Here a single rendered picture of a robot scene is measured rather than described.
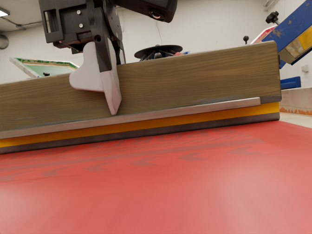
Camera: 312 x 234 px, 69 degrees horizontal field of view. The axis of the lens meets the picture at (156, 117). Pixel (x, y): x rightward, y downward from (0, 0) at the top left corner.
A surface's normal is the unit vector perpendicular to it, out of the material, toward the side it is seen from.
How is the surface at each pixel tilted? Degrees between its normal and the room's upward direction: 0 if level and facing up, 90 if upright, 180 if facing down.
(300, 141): 0
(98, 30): 83
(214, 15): 90
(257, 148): 0
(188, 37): 90
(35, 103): 93
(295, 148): 0
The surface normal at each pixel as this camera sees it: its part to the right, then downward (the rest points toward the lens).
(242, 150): -0.14, -0.99
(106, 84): -0.05, 0.31
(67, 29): -0.10, 0.07
